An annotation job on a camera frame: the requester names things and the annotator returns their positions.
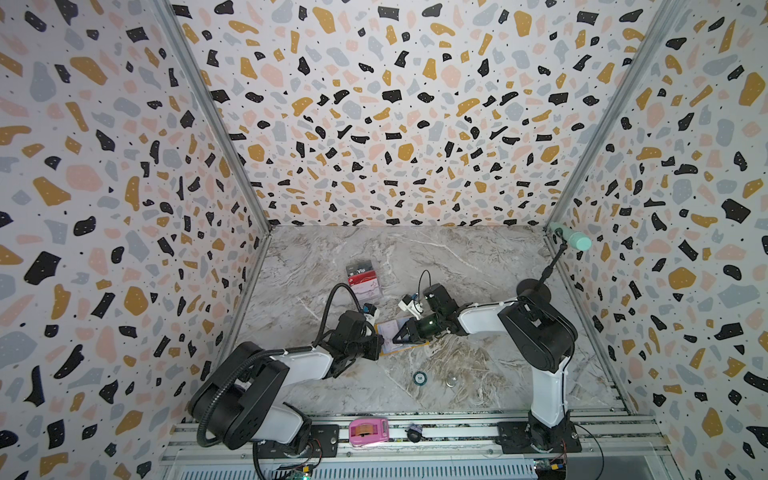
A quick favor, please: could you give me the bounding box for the yellow leather card holder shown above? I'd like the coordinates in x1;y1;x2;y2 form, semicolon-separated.
393;317;429;349

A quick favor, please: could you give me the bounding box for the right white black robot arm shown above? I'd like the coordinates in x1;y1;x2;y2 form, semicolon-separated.
390;279;581;454

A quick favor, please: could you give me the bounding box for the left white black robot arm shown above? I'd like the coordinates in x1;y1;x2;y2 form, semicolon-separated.
188;303;384;456

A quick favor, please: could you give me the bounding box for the clear acrylic card box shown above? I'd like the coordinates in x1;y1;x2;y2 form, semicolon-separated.
345;260;382;303

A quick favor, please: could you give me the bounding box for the pink tape dispenser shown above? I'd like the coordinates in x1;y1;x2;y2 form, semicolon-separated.
348;417;390;448

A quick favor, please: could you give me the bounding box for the black microphone stand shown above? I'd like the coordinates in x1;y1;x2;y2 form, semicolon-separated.
516;241;568;302

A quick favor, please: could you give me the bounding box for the small black knob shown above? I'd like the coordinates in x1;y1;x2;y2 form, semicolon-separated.
405;424;423;444

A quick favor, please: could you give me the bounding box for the green circuit board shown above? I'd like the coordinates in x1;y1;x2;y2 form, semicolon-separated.
285;465;314;480

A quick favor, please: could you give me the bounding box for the right circuit board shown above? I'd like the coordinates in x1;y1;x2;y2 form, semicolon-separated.
534;456;567;480

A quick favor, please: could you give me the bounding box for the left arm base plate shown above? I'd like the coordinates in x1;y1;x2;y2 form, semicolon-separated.
255;424;340;460

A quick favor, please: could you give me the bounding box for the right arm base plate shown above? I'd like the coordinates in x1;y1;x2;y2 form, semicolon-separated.
495;419;582;454

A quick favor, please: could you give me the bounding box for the left black corrugated cable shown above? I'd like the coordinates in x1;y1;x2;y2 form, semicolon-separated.
196;282;364;448

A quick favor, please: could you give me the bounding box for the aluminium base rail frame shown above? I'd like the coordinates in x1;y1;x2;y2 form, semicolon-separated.
157;408;682;479

